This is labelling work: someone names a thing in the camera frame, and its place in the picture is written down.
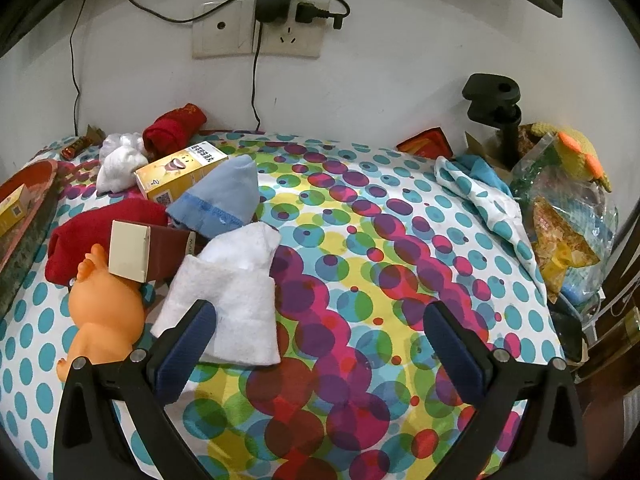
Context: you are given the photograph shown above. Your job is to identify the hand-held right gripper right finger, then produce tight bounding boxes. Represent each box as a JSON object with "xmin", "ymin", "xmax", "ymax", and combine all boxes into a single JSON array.
[{"xmin": 423, "ymin": 301, "xmax": 592, "ymax": 480}]

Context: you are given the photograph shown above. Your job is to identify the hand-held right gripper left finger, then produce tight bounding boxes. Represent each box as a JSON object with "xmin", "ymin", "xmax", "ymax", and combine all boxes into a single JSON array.
[{"xmin": 52, "ymin": 299, "xmax": 217, "ymax": 480}]

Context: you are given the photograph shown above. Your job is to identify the white ribbed sock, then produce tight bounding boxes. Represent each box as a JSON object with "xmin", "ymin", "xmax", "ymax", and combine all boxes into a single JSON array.
[{"xmin": 150, "ymin": 255, "xmax": 282, "ymax": 366}]

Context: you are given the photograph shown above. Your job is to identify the orange sock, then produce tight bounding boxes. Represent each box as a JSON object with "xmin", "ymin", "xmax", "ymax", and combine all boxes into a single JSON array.
[{"xmin": 56, "ymin": 243, "xmax": 148, "ymax": 386}]

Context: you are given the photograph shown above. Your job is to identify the brown and cream box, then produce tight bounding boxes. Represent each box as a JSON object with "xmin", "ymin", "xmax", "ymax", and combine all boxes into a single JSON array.
[{"xmin": 109, "ymin": 220, "xmax": 197, "ymax": 283}]

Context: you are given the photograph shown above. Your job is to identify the red knit cloth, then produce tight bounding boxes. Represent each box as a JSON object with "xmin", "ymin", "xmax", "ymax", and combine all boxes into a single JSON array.
[{"xmin": 47, "ymin": 198, "xmax": 168, "ymax": 286}]

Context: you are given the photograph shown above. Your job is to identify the light blue sock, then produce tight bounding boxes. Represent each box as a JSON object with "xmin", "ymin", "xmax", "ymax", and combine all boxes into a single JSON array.
[{"xmin": 166, "ymin": 155, "xmax": 261, "ymax": 238}]

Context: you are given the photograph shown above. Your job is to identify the red round basin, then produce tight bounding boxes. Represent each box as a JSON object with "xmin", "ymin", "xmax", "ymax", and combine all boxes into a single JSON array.
[{"xmin": 0, "ymin": 160, "xmax": 63, "ymax": 311}]

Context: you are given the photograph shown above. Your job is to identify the colourful polka dot tablecloth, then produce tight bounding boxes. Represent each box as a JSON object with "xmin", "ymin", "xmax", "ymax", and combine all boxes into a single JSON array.
[{"xmin": 0, "ymin": 130, "xmax": 566, "ymax": 480}]

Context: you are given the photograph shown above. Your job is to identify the clear plastic snack bag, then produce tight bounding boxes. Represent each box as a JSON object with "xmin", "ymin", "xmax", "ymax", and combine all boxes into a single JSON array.
[{"xmin": 510, "ymin": 132, "xmax": 621, "ymax": 306}]

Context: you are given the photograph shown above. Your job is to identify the yellow coffee box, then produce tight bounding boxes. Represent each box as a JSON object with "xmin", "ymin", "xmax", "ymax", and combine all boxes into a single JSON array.
[{"xmin": 134, "ymin": 144, "xmax": 232, "ymax": 201}]

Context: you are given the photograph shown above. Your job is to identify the blue cloth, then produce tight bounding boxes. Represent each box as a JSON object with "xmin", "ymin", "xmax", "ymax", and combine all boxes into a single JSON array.
[{"xmin": 457, "ymin": 154, "xmax": 512, "ymax": 193}]

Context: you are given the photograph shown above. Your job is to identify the white balled sock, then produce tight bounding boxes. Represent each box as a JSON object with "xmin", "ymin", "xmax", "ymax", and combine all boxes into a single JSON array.
[{"xmin": 96, "ymin": 132, "xmax": 148, "ymax": 193}]

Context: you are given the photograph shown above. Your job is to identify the brown cardboard box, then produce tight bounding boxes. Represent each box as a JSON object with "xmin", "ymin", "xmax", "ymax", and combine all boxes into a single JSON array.
[{"xmin": 465, "ymin": 130, "xmax": 516, "ymax": 181}]

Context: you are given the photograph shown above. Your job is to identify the red flat packet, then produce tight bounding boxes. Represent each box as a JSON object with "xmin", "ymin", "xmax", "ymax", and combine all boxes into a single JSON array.
[{"xmin": 397, "ymin": 127, "xmax": 453, "ymax": 158}]

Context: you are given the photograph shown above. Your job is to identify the small yellow box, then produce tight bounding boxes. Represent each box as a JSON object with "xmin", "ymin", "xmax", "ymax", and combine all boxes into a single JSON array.
[{"xmin": 0, "ymin": 183, "xmax": 28, "ymax": 236}]

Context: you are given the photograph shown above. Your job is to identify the red rolled sock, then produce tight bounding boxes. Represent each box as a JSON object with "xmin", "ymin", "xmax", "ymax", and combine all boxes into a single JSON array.
[{"xmin": 142, "ymin": 103, "xmax": 207, "ymax": 156}]

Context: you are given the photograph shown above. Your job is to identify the red candy wrapper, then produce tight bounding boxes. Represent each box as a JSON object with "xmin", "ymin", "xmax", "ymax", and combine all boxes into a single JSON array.
[{"xmin": 61, "ymin": 136, "xmax": 91, "ymax": 158}]

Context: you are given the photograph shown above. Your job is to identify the yellow knitted toy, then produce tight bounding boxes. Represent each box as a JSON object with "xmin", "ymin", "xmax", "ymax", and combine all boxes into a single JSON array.
[{"xmin": 530, "ymin": 121, "xmax": 613, "ymax": 193}]

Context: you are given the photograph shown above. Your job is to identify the black clamp stand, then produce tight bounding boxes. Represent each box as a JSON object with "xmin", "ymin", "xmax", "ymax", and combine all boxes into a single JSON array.
[{"xmin": 461, "ymin": 74, "xmax": 523, "ymax": 171}]

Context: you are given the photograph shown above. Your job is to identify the white power outlet plate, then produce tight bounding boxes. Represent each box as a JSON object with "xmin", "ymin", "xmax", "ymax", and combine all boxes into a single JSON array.
[{"xmin": 252, "ymin": 0, "xmax": 321, "ymax": 58}]

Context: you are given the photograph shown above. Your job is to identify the black adapter output cable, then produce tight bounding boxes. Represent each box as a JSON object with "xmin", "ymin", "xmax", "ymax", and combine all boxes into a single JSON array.
[{"xmin": 250, "ymin": 20, "xmax": 263, "ymax": 133}]

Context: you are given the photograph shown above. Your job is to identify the black cable behind table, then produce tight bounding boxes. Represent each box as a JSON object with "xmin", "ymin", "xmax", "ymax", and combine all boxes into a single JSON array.
[{"xmin": 69, "ymin": 0, "xmax": 93, "ymax": 136}]

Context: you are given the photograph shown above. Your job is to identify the white single-hole wall plate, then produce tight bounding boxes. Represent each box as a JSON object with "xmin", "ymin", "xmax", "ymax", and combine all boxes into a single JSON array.
[{"xmin": 192, "ymin": 0, "xmax": 256, "ymax": 58}]

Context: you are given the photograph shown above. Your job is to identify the black plug with cable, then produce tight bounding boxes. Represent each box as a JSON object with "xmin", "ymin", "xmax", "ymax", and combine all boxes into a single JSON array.
[{"xmin": 292, "ymin": 0, "xmax": 351, "ymax": 31}]

